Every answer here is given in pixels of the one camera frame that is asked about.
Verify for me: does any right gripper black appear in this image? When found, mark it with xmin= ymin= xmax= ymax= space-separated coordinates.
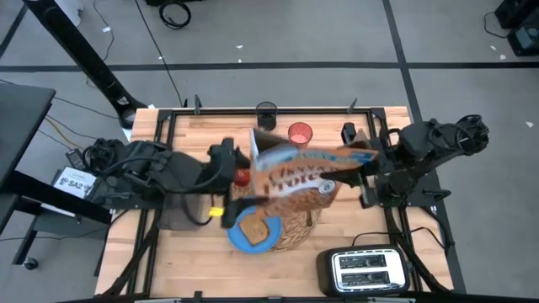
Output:
xmin=320 ymin=161 xmax=381 ymax=189

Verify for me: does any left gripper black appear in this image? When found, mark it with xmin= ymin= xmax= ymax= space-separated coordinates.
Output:
xmin=207 ymin=136 xmax=271 ymax=230

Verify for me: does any toast slice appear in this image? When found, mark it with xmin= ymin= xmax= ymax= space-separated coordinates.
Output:
xmin=237 ymin=211 xmax=271 ymax=247

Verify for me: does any blue plate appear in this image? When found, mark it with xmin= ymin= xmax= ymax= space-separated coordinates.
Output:
xmin=226 ymin=205 xmax=284 ymax=255

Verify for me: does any bread bag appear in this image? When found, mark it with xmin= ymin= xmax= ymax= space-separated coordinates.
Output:
xmin=248 ymin=127 xmax=380 ymax=218

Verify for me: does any small red round object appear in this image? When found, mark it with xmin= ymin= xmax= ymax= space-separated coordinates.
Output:
xmin=233 ymin=167 xmax=253 ymax=188

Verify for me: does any small black container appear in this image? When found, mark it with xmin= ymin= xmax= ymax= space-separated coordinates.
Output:
xmin=340 ymin=121 xmax=360 ymax=146

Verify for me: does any red translucent cup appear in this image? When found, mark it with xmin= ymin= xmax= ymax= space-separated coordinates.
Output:
xmin=287 ymin=121 xmax=314 ymax=149

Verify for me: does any round woven straw placemat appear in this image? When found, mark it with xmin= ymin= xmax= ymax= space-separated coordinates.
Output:
xmin=230 ymin=179 xmax=343 ymax=253

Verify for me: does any black mesh cup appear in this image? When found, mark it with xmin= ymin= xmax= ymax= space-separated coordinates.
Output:
xmin=254 ymin=100 xmax=280 ymax=132

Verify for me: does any black and silver toaster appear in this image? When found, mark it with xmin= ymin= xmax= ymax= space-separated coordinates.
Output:
xmin=316 ymin=244 xmax=412 ymax=298

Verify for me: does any white printed paper sheet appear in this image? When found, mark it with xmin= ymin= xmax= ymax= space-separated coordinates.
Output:
xmin=51 ymin=166 xmax=98 ymax=199

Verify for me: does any black power adapter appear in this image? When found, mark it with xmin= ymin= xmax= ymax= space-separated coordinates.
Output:
xmin=65 ymin=147 xmax=88 ymax=172

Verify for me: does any black tower stand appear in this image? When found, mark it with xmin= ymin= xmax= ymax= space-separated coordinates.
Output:
xmin=22 ymin=0 xmax=149 ymax=130

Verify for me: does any black equipment box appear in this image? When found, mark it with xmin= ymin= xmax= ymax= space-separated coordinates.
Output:
xmin=494 ymin=0 xmax=539 ymax=58

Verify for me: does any black desk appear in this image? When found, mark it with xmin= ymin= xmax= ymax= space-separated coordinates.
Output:
xmin=0 ymin=81 xmax=113 ymax=225

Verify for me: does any black toaster cable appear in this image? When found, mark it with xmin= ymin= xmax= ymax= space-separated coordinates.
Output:
xmin=350 ymin=226 xmax=456 ymax=254

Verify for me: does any black table frame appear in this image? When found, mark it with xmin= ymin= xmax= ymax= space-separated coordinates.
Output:
xmin=95 ymin=97 xmax=465 ymax=303

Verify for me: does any long black floor cable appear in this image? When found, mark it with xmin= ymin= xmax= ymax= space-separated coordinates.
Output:
xmin=133 ymin=0 xmax=187 ymax=107

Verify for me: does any coiled black cable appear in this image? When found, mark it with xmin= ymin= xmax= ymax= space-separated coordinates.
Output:
xmin=157 ymin=0 xmax=193 ymax=31

